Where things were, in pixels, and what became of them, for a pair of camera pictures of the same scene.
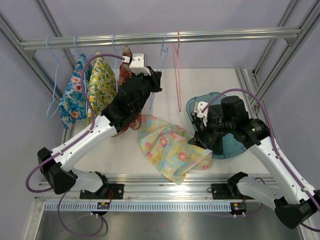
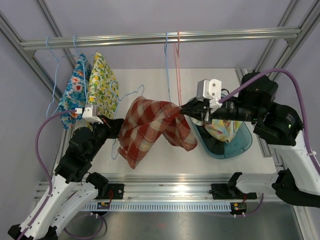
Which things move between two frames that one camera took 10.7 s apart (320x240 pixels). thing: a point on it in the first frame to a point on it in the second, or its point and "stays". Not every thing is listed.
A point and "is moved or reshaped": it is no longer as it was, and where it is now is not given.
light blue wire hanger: (162, 49) to (165, 52)
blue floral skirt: (73, 104) stays
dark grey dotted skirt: (215, 143) stays
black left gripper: (154, 78) to (113, 127)
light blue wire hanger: (116, 53) to (113, 148)
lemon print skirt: (102, 86) stays
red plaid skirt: (125, 69) to (144, 121)
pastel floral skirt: (166, 147) is moved or reshaped
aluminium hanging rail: (290, 35) stays
